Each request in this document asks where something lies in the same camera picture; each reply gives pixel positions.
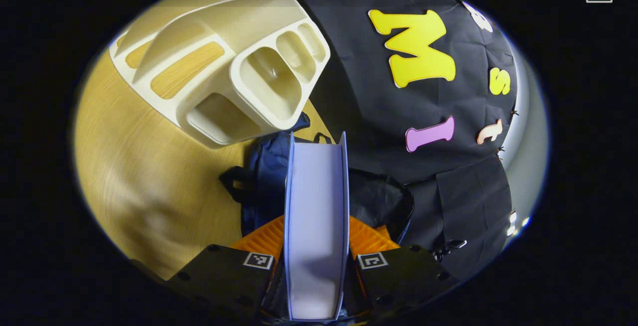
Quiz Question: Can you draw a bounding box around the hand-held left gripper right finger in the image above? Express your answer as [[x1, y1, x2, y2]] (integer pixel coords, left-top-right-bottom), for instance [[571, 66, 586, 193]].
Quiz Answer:
[[348, 215, 460, 318]]

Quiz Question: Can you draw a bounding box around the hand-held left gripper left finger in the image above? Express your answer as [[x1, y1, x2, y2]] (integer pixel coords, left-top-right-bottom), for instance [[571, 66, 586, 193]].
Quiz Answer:
[[164, 214, 286, 320]]

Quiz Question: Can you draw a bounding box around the blue schoolbag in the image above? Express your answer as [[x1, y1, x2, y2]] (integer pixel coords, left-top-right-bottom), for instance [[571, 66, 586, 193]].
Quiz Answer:
[[219, 112, 415, 317]]

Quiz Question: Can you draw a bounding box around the grey cover book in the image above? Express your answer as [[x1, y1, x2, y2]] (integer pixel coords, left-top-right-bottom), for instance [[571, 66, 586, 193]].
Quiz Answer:
[[284, 132, 349, 323]]

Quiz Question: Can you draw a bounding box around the cream plastic bookshelf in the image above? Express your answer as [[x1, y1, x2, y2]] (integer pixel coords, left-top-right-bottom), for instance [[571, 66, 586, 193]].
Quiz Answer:
[[109, 0, 331, 148]]

